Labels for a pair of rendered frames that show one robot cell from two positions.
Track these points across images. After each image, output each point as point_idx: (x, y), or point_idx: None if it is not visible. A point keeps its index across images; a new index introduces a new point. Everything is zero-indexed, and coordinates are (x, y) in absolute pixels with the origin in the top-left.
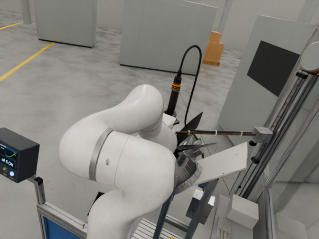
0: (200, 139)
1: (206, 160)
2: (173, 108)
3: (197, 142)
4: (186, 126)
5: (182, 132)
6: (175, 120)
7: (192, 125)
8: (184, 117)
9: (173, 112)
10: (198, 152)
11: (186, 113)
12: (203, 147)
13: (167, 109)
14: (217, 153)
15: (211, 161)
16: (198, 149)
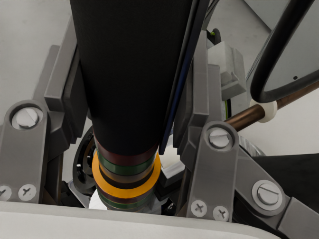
0: (219, 34)
1: (277, 124)
2: (175, 29)
3: (224, 59)
4: (264, 93)
5: (235, 129)
6: (276, 230)
7: (213, 10)
8: (268, 51)
9: (183, 72)
10: (233, 91)
11: (304, 13)
12: (240, 64)
13: (85, 58)
14: (313, 95)
15: (305, 136)
16: (232, 79)
